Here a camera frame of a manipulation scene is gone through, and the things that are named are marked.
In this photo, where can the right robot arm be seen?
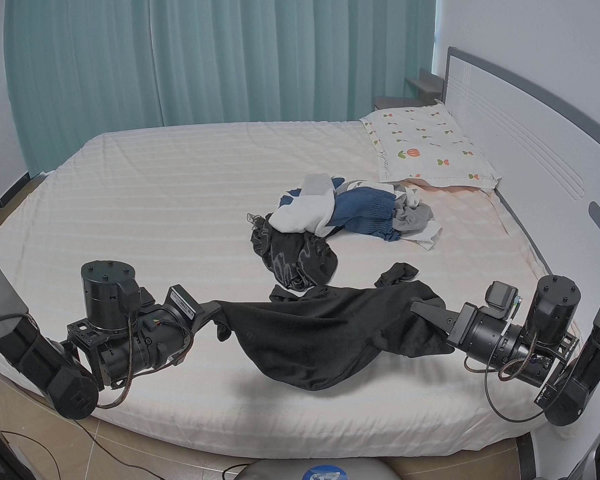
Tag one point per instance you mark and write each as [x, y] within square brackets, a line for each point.
[575, 368]

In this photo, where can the pile of clothes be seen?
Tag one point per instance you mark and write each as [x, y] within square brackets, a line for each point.
[365, 210]

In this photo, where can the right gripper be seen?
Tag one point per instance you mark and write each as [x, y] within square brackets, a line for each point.
[495, 343]

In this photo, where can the white printed pillow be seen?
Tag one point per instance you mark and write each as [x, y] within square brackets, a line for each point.
[425, 143]

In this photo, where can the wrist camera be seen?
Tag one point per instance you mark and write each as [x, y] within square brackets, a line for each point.
[182, 305]
[502, 298]

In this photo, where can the grey bedside table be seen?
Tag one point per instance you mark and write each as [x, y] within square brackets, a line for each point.
[420, 90]

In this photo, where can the black T-shirt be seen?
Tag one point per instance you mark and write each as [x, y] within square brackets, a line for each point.
[320, 338]

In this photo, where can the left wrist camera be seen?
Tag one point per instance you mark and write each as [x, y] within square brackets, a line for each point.
[182, 305]

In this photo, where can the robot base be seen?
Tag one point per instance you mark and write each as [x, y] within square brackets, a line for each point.
[310, 470]

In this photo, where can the blue-green curtain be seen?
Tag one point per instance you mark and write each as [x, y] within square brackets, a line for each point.
[305, 43]
[80, 68]

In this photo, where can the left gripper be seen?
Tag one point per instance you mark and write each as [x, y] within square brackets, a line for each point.
[155, 340]

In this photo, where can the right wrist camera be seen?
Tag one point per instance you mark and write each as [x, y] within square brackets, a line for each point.
[502, 298]

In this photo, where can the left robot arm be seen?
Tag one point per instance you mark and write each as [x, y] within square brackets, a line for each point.
[55, 368]

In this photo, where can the bed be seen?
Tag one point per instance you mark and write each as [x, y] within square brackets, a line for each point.
[155, 208]

